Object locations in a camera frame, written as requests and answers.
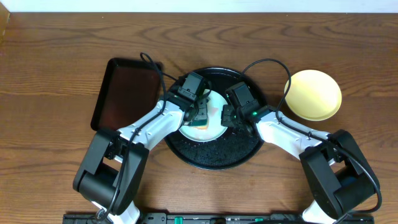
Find dark rectangular tray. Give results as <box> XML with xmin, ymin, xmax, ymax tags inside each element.
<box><xmin>90</xmin><ymin>58</ymin><xmax>161</xmax><ymax>131</ymax></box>

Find yellow plate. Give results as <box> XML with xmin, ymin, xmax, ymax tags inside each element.
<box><xmin>284</xmin><ymin>70</ymin><xmax>342</xmax><ymax>121</ymax></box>

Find round black tray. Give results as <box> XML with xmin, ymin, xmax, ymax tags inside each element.
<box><xmin>165</xmin><ymin>67</ymin><xmax>267</xmax><ymax>170</ymax></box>

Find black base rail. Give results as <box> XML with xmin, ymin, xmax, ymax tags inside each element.
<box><xmin>62</xmin><ymin>213</ymin><xmax>375</xmax><ymax>224</ymax></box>

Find green yellow sponge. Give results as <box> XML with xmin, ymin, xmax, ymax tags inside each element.
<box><xmin>188</xmin><ymin>106</ymin><xmax>208</xmax><ymax>128</ymax></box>

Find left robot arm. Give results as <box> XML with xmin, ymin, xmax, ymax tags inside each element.
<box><xmin>73</xmin><ymin>72</ymin><xmax>212</xmax><ymax>223</ymax></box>

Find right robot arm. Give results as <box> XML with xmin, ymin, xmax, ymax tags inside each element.
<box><xmin>221</xmin><ymin>82</ymin><xmax>382</xmax><ymax>223</ymax></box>

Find mint green plate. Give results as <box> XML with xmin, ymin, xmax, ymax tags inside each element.
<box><xmin>179</xmin><ymin>91</ymin><xmax>228</xmax><ymax>142</ymax></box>

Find wooden side panel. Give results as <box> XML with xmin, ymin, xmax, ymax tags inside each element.
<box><xmin>0</xmin><ymin>3</ymin><xmax>11</xmax><ymax>43</ymax></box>

